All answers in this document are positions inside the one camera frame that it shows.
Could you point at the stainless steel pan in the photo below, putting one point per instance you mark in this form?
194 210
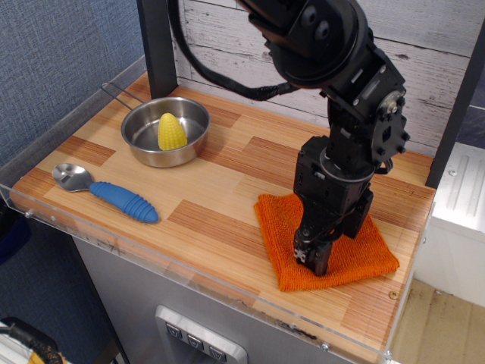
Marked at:
140 131

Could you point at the yellow object bottom left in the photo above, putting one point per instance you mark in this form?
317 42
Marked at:
36 358

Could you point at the dark left frame post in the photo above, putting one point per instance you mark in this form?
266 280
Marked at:
158 47

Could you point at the white aluminium rail block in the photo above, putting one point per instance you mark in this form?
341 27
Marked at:
459 197

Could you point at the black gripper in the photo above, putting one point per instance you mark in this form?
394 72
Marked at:
328 194

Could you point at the dark frame post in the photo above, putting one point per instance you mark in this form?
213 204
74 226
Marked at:
459 110
158 47

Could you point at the dark right frame post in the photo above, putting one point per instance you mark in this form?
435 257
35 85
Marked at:
459 110

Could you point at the grey toy fridge cabinet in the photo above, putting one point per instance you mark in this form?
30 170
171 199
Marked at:
131 292

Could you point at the orange cloth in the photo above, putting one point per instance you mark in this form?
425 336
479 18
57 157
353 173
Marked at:
351 259

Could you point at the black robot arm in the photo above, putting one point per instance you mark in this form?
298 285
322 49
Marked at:
328 45

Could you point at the blue handled metal spoon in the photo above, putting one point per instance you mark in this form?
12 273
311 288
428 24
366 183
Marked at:
74 178

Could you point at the yellow toy corn cob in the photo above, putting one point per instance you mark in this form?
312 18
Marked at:
170 133

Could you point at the silver dispenser button panel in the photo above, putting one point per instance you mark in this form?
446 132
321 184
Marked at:
201 339

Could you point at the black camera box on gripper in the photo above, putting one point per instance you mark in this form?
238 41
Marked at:
352 223

